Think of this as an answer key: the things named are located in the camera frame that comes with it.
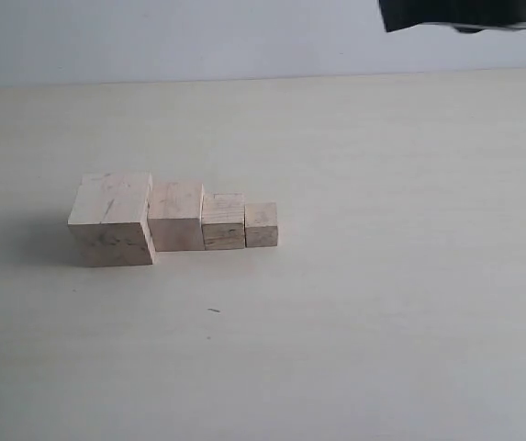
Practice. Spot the smallest wooden cube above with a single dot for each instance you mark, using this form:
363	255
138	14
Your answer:
261	225

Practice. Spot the third largest wooden cube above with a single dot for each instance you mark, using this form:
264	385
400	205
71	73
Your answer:
223	221

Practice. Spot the second largest wooden cube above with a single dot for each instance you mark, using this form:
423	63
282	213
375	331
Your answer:
175	215

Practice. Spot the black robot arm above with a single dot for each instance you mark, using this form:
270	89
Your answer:
465	16

